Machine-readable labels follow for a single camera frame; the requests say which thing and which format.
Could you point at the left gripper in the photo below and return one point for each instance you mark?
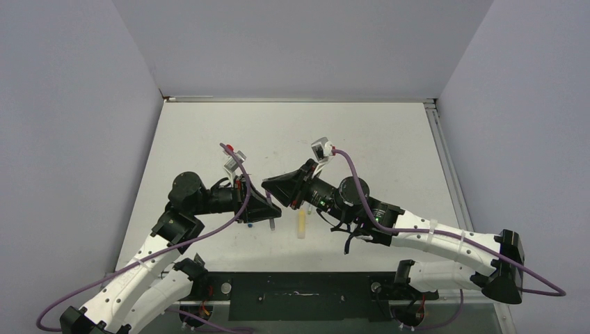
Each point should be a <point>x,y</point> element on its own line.
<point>257,209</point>

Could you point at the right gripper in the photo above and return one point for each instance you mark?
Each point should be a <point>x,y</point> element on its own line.
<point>291,188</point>

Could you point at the yellow highlighter pen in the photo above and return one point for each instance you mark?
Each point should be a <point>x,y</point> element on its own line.
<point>301,224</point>

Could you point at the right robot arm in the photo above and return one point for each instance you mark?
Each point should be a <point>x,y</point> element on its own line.
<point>489,263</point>

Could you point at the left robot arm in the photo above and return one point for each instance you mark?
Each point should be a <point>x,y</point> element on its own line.
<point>159,274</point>

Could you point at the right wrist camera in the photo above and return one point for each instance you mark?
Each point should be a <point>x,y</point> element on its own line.
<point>322,149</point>

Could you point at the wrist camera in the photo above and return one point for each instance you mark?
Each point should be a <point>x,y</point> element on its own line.
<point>322,149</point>
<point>230,166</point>

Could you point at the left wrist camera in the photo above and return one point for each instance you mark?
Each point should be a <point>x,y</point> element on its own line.
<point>230,166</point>

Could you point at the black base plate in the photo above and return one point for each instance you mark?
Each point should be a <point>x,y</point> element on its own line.
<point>302,296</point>

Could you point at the aluminium frame rail back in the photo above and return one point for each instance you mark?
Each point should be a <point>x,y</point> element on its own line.
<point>210,99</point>

